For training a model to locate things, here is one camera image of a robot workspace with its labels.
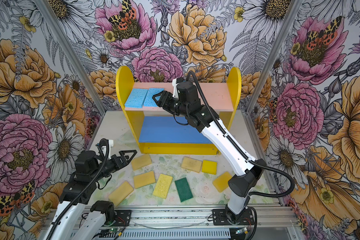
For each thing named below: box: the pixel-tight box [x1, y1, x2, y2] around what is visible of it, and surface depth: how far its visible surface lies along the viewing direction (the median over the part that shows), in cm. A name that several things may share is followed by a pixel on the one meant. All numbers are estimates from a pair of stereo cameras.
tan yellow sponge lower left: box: [108, 180, 134, 207], surface depth 83 cm
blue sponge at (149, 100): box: [143, 88, 165, 107], surface depth 71 cm
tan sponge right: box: [181, 156, 203, 173], surface depth 93 cm
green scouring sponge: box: [174, 177, 194, 202], surface depth 84 cm
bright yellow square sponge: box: [202, 160, 218, 175], surface depth 93 cm
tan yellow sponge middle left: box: [133, 171, 156, 189], surface depth 87 cm
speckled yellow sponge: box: [152, 173, 173, 199], surface depth 85 cm
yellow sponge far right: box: [212, 171, 232, 193], surface depth 89 cm
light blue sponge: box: [124, 88, 148, 109], surface depth 70 cm
